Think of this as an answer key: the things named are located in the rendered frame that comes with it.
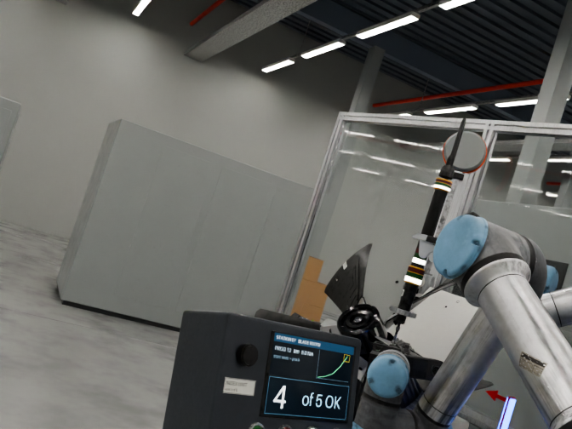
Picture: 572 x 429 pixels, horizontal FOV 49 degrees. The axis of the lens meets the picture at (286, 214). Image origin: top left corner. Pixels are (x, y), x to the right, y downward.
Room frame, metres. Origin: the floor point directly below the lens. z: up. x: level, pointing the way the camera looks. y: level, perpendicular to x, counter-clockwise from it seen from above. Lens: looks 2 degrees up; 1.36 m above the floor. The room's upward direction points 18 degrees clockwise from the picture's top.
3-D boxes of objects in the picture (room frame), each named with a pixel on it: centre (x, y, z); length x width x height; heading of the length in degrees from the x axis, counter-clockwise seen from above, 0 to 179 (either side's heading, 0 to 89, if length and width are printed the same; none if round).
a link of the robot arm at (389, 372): (1.22, -0.29, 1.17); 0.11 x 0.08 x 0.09; 166
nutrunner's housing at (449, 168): (1.62, -0.37, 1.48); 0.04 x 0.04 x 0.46
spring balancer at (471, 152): (2.32, -0.56, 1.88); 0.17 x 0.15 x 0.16; 39
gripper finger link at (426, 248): (1.59, -0.36, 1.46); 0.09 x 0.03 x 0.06; 58
